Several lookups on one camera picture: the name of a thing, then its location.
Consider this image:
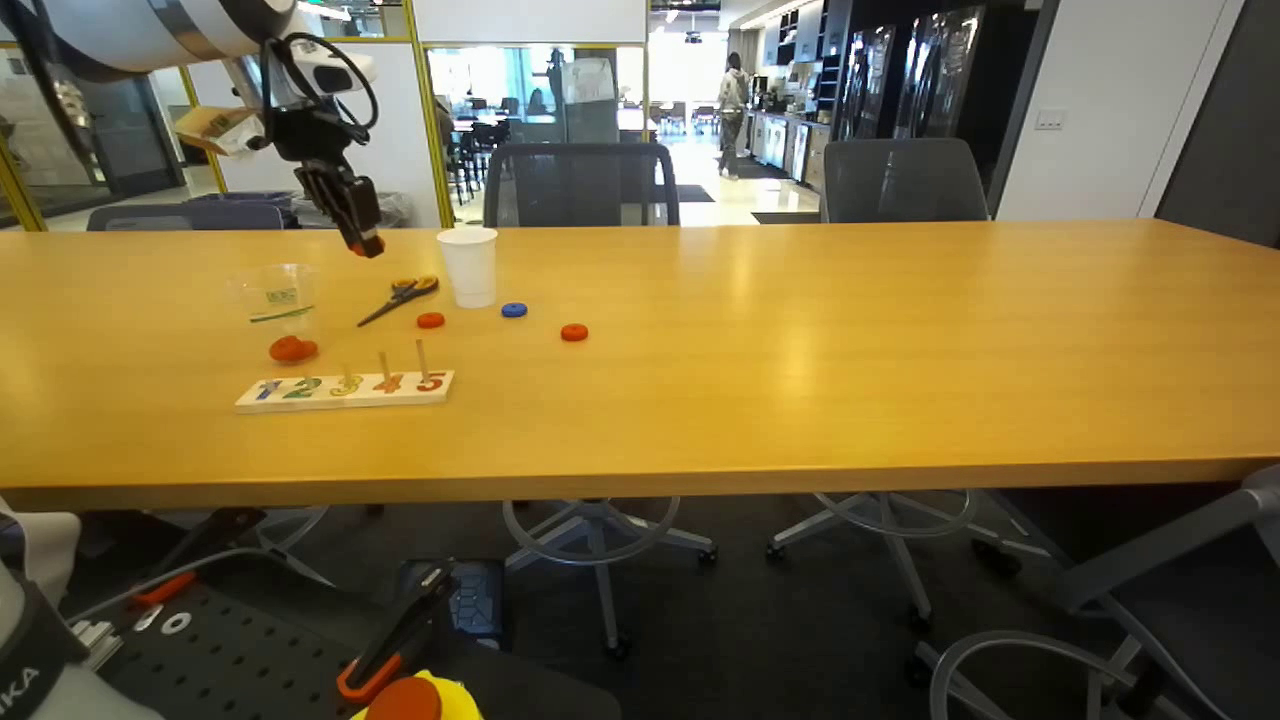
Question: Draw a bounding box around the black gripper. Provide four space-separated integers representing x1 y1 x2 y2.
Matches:
264 102 382 254

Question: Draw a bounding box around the orange disc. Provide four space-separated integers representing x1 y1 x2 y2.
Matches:
297 339 319 360
415 312 447 329
559 323 592 343
267 336 301 362
359 241 384 260

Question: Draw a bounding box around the clear plastic cup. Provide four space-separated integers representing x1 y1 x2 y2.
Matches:
235 263 319 362

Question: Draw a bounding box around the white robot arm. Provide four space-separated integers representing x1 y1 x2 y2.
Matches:
0 0 384 254

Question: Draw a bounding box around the white paper cup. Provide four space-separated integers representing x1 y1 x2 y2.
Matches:
435 228 498 306

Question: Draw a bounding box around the blue disc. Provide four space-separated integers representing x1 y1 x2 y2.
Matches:
502 300 528 318

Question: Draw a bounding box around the wooden number peg board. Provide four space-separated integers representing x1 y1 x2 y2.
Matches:
235 362 457 412

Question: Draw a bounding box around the grey mesh office chair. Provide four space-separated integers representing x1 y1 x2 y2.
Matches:
485 139 717 655

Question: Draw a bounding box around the orange black tool on floor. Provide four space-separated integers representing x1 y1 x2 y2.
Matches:
336 562 453 707

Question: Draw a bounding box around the red yellow emergency stop button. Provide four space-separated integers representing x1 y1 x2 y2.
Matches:
353 671 485 720

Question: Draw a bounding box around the grey office chair right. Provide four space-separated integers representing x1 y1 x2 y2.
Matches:
769 135 1025 628

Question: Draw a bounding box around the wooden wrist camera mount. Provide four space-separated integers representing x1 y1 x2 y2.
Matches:
177 102 261 154

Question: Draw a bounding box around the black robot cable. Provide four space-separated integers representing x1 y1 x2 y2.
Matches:
258 30 384 135

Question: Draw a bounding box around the grey chair near camera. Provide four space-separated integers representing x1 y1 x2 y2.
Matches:
929 462 1280 720

